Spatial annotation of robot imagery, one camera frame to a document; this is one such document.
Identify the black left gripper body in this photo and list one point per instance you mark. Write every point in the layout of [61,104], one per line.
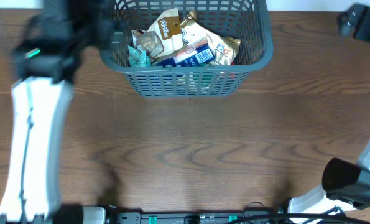
[93,38]

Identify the small teal white sachet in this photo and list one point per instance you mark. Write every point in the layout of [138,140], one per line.
[138,58]

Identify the beige snack bag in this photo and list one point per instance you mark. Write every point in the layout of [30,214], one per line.
[162,38]

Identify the gold foil food pouch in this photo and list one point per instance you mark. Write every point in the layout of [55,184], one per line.
[225,49]

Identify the tissue pocket pack bundle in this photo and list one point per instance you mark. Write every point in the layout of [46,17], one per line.
[191,55]

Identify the green lid jar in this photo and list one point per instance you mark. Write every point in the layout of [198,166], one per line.
[200,82]

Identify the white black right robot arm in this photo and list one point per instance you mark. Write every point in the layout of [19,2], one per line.
[345,186]

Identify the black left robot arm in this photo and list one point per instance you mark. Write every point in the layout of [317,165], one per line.
[32,193]

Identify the grey plastic basket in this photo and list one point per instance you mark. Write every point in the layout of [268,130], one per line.
[246,20]

